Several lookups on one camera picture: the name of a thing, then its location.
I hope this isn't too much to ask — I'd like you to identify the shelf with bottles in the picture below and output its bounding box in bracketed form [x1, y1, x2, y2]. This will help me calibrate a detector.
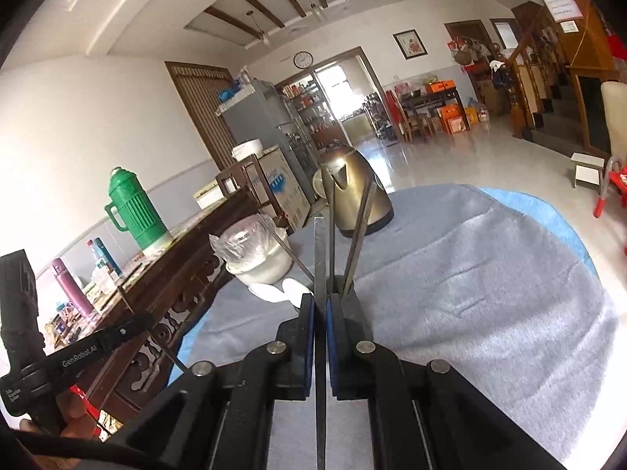
[281, 83, 340, 144]

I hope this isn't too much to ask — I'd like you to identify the dark wooden chair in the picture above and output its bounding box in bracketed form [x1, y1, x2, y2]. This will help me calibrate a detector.
[216, 154, 275, 211]

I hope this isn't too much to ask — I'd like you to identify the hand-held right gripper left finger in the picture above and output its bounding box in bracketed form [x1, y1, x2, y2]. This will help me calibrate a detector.
[88, 295, 317, 470]

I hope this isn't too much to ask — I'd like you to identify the white spoon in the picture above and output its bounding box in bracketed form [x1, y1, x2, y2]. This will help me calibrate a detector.
[250, 278, 314, 310]

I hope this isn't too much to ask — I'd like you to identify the blue and white cardboard box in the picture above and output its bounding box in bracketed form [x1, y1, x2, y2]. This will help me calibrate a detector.
[232, 139, 314, 233]

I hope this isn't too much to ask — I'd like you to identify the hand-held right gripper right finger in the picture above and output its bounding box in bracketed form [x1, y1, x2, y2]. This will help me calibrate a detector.
[327, 291, 569, 470]

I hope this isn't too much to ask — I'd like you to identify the white step stool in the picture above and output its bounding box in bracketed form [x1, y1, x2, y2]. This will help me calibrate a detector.
[571, 153, 605, 189]

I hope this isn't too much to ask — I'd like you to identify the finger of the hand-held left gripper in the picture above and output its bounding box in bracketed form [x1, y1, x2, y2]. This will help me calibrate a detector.
[46, 314, 156, 378]

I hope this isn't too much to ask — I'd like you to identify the framed picture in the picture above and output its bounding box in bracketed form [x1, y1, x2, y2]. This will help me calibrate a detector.
[393, 30, 428, 60]

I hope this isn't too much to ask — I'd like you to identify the wooden side table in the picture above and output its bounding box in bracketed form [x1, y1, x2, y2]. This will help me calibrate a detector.
[397, 87, 465, 134]

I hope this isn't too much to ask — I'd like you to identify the brown slatted door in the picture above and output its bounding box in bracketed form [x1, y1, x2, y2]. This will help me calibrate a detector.
[165, 61, 236, 172]

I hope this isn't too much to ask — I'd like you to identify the red plastic chair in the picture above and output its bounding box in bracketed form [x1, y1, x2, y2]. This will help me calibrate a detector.
[594, 155, 627, 219]

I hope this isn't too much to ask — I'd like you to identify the green thermos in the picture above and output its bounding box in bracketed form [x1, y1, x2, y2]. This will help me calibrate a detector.
[104, 166, 172, 250]

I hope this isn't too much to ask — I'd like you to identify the person's left hand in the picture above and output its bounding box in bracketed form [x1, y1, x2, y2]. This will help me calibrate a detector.
[20, 390, 103, 439]

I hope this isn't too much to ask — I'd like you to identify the pink bottle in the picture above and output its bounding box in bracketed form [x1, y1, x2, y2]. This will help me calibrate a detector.
[51, 258, 94, 318]

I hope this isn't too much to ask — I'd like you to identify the plastic-covered white bowl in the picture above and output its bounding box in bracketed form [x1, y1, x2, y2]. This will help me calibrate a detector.
[210, 214, 295, 285]

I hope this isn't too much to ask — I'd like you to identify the blue bottle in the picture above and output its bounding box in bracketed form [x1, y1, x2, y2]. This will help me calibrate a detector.
[87, 237, 121, 275]

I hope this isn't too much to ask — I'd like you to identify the carved wooden sideboard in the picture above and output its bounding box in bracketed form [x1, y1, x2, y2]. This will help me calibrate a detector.
[44, 196, 290, 432]

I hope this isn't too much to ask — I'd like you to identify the stainless steel electric kettle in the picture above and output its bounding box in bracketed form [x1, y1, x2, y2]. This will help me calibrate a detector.
[313, 146, 395, 238]

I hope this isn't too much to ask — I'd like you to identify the grey cloth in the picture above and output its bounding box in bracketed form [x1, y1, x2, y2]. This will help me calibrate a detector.
[169, 183, 620, 461]

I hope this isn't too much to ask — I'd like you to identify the grey refrigerator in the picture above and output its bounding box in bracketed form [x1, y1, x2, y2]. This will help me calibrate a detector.
[218, 81, 319, 192]

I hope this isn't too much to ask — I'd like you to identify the blue tablecloth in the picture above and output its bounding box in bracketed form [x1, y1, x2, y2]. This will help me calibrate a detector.
[174, 186, 599, 392]

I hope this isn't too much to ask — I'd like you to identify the wooden staircase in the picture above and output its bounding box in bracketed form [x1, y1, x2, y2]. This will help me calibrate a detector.
[509, 0, 627, 152]

